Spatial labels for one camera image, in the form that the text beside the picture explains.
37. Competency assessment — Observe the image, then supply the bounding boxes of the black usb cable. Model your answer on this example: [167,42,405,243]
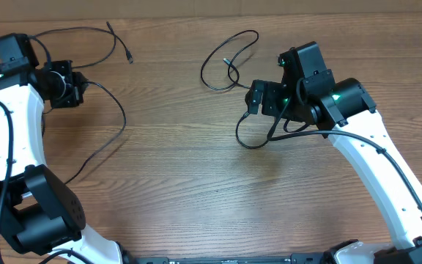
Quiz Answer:
[199,29,270,150]
[27,21,134,70]
[0,80,127,186]

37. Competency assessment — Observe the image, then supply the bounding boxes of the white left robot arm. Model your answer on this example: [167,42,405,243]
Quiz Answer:
[0,33,133,263]

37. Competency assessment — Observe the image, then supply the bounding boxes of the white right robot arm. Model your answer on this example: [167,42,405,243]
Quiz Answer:
[245,42,422,263]

